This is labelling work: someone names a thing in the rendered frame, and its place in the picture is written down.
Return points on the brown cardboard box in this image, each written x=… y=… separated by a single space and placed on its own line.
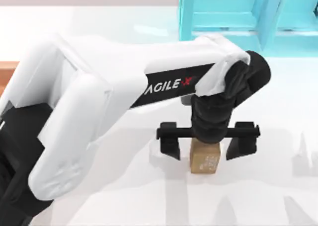
x=205 y=159

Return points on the light blue rack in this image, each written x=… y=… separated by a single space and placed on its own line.
x=223 y=10

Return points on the wooden furniture piece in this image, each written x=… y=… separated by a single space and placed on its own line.
x=7 y=74

